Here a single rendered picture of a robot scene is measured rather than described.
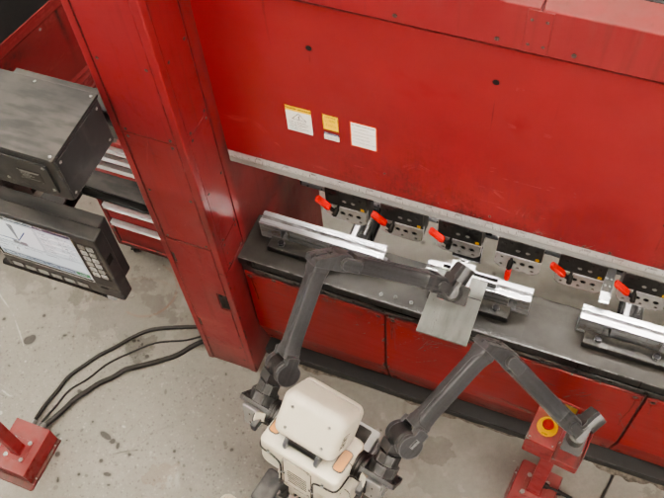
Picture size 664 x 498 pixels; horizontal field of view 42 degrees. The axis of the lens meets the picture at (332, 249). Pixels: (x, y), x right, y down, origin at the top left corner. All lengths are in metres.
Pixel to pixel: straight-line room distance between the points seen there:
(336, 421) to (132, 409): 1.82
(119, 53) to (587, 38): 1.22
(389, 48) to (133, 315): 2.42
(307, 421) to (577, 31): 1.26
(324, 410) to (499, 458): 1.57
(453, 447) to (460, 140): 1.78
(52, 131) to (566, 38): 1.33
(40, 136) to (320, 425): 1.09
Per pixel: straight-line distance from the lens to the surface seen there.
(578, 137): 2.37
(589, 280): 2.89
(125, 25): 2.37
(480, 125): 2.42
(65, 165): 2.43
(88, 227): 2.65
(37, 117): 2.49
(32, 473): 4.10
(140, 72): 2.49
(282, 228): 3.28
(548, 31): 2.10
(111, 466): 4.06
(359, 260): 2.61
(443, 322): 3.02
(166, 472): 3.98
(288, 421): 2.53
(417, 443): 2.56
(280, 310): 3.61
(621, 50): 2.11
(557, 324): 3.21
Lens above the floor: 3.68
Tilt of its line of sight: 58 degrees down
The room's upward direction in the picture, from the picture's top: 6 degrees counter-clockwise
